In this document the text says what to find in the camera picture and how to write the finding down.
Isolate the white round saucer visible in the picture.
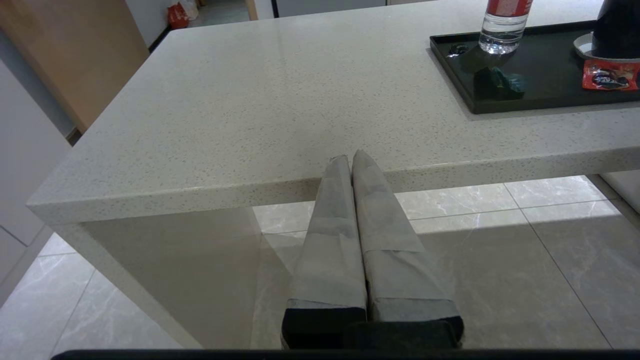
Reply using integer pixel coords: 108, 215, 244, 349
573, 33, 640, 63

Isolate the red plastic bag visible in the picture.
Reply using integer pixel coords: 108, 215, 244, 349
167, 2, 191, 30

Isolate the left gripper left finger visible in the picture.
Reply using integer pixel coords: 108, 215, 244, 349
281, 155, 368, 349

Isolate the clear water bottle red cap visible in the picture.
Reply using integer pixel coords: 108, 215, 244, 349
478, 0, 534, 55

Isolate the black rectangular serving tray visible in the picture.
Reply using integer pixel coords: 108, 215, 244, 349
429, 20, 640, 115

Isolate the black mug white inside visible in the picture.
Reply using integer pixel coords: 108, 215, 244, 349
591, 0, 640, 60

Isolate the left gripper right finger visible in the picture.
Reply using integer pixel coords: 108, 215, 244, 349
352, 149, 464, 349

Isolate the dark green snack packet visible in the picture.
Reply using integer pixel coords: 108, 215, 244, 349
474, 66, 526, 101

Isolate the red coffee packet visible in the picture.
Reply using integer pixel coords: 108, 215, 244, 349
582, 59, 640, 92

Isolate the wooden entrance door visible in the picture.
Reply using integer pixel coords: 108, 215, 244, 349
0, 0, 151, 133

